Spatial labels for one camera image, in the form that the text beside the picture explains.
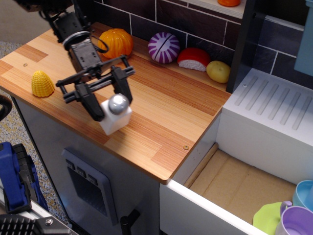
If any green toy plate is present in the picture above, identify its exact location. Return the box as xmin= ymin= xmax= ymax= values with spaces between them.
xmin=252 ymin=202 xmax=282 ymax=235

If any light blue toy cup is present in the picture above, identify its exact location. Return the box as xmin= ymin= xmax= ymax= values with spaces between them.
xmin=292 ymin=180 xmax=313 ymax=211

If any black oven door handle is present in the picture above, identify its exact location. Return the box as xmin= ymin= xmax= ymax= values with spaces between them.
xmin=120 ymin=209 xmax=140 ymax=235

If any purple toy cup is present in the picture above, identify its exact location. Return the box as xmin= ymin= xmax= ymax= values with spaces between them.
xmin=275 ymin=201 xmax=313 ymax=235

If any wooden upper shelf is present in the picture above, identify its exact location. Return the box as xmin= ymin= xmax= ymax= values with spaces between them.
xmin=190 ymin=0 xmax=246 ymax=19

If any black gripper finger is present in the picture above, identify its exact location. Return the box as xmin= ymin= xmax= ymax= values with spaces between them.
xmin=111 ymin=67 xmax=133 ymax=104
xmin=75 ymin=83 xmax=105 ymax=122

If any white toy sink unit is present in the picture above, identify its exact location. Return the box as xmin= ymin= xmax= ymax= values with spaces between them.
xmin=159 ymin=69 xmax=313 ymax=235

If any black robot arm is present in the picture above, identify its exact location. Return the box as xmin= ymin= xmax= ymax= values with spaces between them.
xmin=17 ymin=0 xmax=134 ymax=122

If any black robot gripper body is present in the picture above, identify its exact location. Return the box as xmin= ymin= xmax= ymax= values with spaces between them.
xmin=56 ymin=38 xmax=135 ymax=103

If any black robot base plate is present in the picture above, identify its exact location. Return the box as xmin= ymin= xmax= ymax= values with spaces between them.
xmin=0 ymin=214 xmax=77 ymax=235

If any purple white toy onion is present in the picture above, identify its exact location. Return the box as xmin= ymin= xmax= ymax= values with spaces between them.
xmin=148 ymin=32 xmax=180 ymax=64

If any black hose at left edge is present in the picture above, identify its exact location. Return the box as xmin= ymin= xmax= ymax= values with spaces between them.
xmin=0 ymin=94 xmax=13 ymax=122

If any orange toy pumpkin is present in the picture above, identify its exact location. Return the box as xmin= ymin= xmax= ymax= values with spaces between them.
xmin=98 ymin=28 xmax=134 ymax=59

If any light blue toy appliance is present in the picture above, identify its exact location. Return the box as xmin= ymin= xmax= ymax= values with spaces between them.
xmin=294 ymin=0 xmax=313 ymax=76

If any yellow toy potato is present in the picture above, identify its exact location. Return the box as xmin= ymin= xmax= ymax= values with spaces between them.
xmin=206 ymin=61 xmax=231 ymax=84

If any blue black clamp tool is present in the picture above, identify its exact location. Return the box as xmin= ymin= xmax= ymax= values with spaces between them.
xmin=0 ymin=142 xmax=49 ymax=214

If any white salt shaker silver cap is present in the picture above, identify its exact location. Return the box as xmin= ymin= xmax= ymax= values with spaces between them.
xmin=100 ymin=94 xmax=132 ymax=135

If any orange toy on shelf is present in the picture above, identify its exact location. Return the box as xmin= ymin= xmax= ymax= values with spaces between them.
xmin=217 ymin=0 xmax=241 ymax=7

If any grey toy oven door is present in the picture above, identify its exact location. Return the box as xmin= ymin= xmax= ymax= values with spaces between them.
xmin=62 ymin=149 xmax=118 ymax=226

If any yellow toy corn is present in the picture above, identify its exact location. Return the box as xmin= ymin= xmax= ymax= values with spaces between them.
xmin=31 ymin=70 xmax=55 ymax=97

